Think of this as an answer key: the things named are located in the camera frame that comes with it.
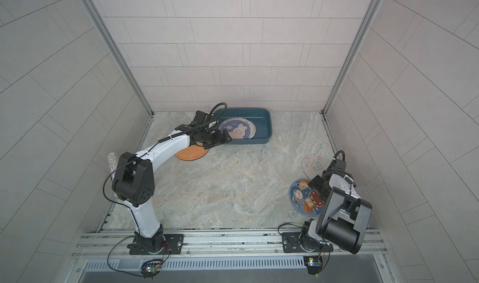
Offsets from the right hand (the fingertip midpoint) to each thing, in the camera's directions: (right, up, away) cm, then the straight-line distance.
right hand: (319, 189), depth 88 cm
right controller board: (-9, -21, -20) cm, 30 cm away
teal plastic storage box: (-26, +36, +23) cm, 50 cm away
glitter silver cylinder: (-85, +16, -18) cm, 88 cm away
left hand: (-43, +24, +2) cm, 49 cm away
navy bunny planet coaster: (-39, +29, +18) cm, 52 cm away
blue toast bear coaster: (-8, -3, -5) cm, 10 cm away
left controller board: (-67, -19, -24) cm, 74 cm away
